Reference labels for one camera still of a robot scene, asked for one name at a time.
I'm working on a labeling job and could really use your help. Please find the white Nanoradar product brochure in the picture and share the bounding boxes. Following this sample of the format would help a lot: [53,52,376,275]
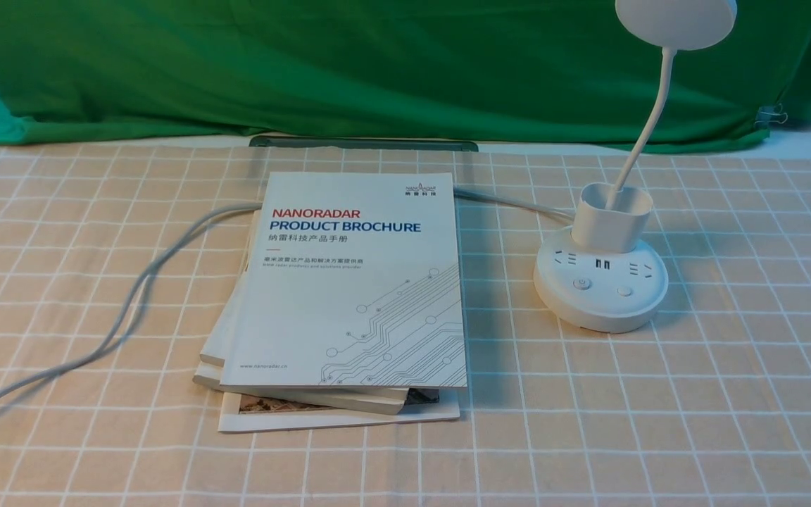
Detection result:
[221,171,469,389]

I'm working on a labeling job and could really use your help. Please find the silver binder clip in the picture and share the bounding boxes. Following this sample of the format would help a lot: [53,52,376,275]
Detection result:
[754,104,789,129]

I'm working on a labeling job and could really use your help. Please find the green backdrop cloth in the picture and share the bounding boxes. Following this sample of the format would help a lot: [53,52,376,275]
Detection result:
[0,0,811,154]

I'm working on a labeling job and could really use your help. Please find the bottom magazine in stack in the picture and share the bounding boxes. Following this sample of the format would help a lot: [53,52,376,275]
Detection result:
[217,392,460,434]

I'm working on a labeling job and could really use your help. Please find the grey lamp power cable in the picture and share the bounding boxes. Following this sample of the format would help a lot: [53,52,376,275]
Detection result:
[0,187,578,432]

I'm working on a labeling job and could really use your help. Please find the middle book in stack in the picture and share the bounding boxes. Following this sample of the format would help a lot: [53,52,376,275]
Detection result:
[193,211,410,415]

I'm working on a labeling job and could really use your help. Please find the beige checked tablecloth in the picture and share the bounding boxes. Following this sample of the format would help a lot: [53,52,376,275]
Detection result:
[0,144,811,506]

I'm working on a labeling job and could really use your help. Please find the white desk lamp with sockets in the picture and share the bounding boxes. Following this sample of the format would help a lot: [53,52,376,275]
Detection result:
[534,1,738,334]

